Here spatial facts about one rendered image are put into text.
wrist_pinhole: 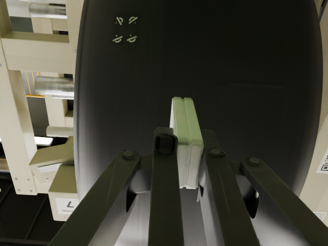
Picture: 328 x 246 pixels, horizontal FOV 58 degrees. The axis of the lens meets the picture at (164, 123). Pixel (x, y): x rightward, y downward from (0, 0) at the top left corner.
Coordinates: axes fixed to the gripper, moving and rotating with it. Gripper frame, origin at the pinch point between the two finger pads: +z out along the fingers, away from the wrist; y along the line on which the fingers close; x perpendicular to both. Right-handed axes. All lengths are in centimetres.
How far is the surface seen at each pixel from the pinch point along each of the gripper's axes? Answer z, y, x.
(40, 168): 74, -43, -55
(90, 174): 10.5, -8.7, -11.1
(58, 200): 61, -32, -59
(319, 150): 28.9, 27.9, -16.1
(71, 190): 62, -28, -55
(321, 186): 30, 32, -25
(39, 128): 1026, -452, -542
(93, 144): 10.5, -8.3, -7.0
